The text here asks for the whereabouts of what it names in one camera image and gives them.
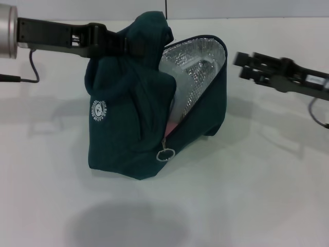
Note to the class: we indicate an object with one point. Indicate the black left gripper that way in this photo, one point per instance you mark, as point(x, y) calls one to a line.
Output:
point(41, 33)

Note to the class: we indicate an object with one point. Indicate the dark teal insulated lunch bag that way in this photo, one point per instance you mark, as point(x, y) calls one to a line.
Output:
point(123, 128)

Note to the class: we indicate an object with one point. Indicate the clear plastic food container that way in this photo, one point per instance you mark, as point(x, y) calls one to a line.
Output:
point(185, 77)

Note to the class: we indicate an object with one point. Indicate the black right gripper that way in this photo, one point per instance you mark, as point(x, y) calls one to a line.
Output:
point(313, 83)

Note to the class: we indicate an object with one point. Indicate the pink toy peach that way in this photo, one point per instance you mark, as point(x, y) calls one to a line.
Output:
point(170, 127)

